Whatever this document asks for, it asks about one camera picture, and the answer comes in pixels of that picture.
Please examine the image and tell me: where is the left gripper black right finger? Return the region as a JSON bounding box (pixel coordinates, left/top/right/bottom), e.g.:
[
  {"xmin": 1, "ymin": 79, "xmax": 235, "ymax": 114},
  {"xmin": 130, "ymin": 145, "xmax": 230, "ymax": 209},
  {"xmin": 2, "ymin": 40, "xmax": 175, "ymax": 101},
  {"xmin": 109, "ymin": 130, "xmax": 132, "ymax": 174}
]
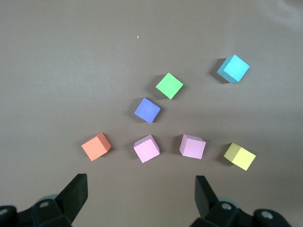
[{"xmin": 191, "ymin": 175, "xmax": 291, "ymax": 227}]

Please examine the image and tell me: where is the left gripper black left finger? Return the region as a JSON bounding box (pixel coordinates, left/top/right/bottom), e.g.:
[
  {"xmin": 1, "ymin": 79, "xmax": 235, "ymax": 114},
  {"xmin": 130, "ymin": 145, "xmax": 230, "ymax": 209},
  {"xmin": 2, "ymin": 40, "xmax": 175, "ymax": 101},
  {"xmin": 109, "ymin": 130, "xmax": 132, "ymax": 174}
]
[{"xmin": 0, "ymin": 174, "xmax": 89, "ymax": 227}]

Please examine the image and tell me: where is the yellow foam cube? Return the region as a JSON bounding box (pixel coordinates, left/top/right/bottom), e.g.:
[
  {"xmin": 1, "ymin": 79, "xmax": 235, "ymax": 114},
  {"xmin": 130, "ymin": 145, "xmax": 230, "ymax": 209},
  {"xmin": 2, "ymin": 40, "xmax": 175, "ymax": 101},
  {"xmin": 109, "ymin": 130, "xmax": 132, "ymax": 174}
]
[{"xmin": 223, "ymin": 142, "xmax": 257, "ymax": 171}]

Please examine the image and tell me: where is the light pink foam cube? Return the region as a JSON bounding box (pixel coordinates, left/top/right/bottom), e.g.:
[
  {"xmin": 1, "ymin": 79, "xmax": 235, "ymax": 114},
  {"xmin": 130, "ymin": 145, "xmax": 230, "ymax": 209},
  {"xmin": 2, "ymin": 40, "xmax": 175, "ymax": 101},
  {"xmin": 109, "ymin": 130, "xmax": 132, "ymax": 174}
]
[
  {"xmin": 133, "ymin": 134, "xmax": 161, "ymax": 164},
  {"xmin": 179, "ymin": 134, "xmax": 207, "ymax": 160}
]

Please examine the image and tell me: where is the purple foam cube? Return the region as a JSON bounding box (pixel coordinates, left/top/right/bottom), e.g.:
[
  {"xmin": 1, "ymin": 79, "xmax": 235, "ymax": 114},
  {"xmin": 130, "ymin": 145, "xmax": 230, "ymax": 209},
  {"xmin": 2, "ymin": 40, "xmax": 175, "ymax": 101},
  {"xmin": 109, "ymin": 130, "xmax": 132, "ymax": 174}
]
[{"xmin": 134, "ymin": 97, "xmax": 161, "ymax": 124}]

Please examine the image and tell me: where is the orange foam cube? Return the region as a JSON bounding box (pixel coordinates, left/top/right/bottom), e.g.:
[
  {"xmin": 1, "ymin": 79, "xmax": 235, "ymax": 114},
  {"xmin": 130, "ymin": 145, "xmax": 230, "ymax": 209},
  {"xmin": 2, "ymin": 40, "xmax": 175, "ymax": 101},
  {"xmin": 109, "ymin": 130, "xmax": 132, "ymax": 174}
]
[{"xmin": 81, "ymin": 132, "xmax": 112, "ymax": 162}]

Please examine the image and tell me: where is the green foam cube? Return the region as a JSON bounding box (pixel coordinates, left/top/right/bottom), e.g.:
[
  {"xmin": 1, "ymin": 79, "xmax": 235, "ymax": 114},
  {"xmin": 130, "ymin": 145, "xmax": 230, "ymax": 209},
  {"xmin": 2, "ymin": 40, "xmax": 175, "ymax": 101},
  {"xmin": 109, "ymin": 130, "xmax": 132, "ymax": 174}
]
[{"xmin": 155, "ymin": 72, "xmax": 184, "ymax": 100}]

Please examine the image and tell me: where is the cyan foam cube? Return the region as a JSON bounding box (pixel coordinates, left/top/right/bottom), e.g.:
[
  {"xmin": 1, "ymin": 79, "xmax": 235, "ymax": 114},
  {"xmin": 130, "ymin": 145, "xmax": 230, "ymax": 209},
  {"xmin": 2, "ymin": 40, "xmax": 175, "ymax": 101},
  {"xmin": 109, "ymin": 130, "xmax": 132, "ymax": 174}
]
[{"xmin": 216, "ymin": 54, "xmax": 250, "ymax": 84}]

